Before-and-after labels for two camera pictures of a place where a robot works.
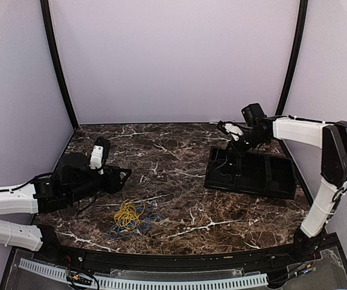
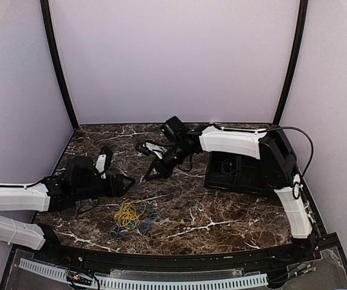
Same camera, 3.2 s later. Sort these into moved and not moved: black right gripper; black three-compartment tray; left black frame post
Moved: black right gripper
Not moved: black three-compartment tray; left black frame post
